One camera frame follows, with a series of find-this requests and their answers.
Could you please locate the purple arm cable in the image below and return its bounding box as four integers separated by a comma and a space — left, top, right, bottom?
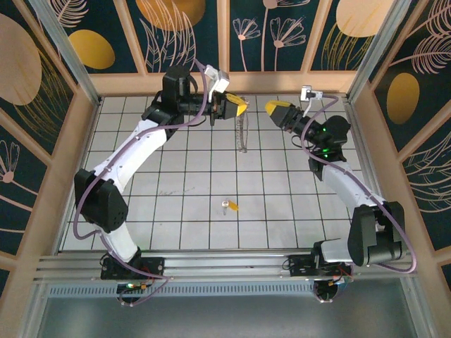
73, 58, 174, 308
301, 92, 419, 304

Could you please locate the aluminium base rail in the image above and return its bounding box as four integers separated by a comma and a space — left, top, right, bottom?
32, 249, 423, 287

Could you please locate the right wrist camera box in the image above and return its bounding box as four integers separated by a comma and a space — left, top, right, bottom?
300, 84, 324, 103

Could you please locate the controller circuit board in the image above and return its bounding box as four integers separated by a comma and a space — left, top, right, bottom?
116, 280, 153, 294

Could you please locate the metal band of key rings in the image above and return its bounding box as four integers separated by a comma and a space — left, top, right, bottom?
233, 98, 252, 155

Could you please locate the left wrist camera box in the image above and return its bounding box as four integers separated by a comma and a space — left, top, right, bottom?
205, 64, 230, 95

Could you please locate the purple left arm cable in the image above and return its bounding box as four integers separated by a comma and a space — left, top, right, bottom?
73, 58, 174, 308

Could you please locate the aluminium side rail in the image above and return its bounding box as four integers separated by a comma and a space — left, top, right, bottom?
343, 97, 396, 250

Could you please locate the grey slotted cable duct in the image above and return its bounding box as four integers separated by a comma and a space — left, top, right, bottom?
47, 284, 412, 299

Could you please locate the aluminium corner post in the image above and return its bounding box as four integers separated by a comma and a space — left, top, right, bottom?
29, 0, 104, 106
346, 0, 414, 103

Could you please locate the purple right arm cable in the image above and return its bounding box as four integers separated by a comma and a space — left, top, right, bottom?
301, 92, 419, 304

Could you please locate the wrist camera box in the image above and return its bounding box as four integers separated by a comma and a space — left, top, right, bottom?
300, 84, 324, 103
205, 64, 230, 95

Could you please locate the grey metal panel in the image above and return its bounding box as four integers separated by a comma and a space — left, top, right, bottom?
33, 295, 422, 338

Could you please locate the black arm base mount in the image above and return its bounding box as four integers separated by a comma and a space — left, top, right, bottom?
288, 253, 353, 279
100, 256, 166, 281

